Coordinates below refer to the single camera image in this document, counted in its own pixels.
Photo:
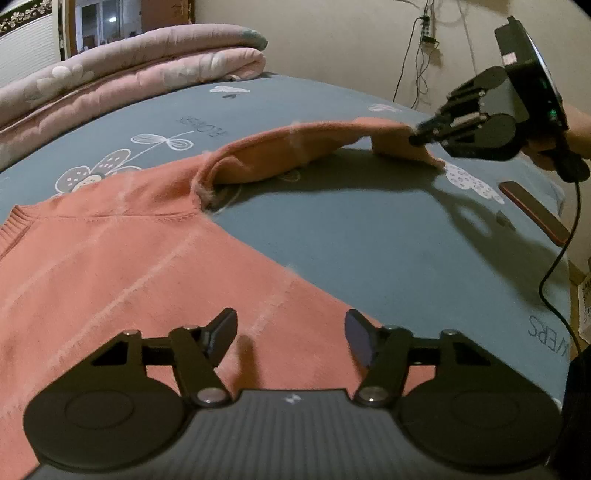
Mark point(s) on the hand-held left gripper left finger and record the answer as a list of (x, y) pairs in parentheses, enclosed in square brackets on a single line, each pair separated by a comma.
[(221, 332)]

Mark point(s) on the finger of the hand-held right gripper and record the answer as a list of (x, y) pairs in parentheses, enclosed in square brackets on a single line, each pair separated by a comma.
[(457, 134), (455, 108)]

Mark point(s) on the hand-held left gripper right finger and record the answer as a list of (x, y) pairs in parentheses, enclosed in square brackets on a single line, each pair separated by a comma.
[(362, 341)]

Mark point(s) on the pink knit sweater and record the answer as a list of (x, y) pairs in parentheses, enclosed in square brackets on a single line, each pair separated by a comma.
[(115, 258)]

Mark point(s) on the person's right hand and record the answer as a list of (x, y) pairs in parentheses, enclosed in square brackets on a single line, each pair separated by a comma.
[(538, 159)]

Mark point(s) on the dark phone with red case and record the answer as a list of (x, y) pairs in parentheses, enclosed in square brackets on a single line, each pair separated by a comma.
[(535, 212)]

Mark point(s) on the blue floral bed sheet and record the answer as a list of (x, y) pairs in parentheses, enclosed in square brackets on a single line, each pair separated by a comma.
[(369, 230)]

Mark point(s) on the person's dark clothing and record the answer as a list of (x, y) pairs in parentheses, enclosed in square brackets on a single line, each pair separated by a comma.
[(577, 415)]

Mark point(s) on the folded pink floral quilt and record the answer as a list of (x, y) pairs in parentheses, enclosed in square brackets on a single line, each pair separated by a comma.
[(115, 69)]

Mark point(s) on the wooden door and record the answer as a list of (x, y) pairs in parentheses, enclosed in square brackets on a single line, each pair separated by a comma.
[(166, 14)]

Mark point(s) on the white wardrobe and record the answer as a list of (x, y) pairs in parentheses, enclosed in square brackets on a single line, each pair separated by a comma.
[(27, 41)]

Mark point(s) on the wall power strip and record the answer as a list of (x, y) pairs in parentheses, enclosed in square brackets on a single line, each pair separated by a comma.
[(428, 30)]

